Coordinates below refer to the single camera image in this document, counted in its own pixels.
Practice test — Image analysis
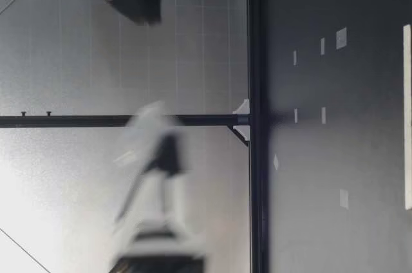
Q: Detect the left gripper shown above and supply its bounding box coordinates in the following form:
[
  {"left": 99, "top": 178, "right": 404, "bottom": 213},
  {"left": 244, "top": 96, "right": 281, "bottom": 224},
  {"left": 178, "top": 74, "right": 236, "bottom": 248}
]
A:
[{"left": 108, "top": 133, "right": 207, "bottom": 273}]

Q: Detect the white frame corner bracket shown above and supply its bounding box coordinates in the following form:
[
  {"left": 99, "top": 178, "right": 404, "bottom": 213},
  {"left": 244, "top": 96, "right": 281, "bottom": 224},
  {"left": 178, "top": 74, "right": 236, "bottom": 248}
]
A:
[{"left": 230, "top": 97, "right": 251, "bottom": 142}]

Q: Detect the black frame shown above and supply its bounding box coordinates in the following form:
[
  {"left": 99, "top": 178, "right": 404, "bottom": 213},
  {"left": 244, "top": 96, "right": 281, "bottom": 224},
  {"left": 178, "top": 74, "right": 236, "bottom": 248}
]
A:
[{"left": 0, "top": 0, "right": 270, "bottom": 273}]

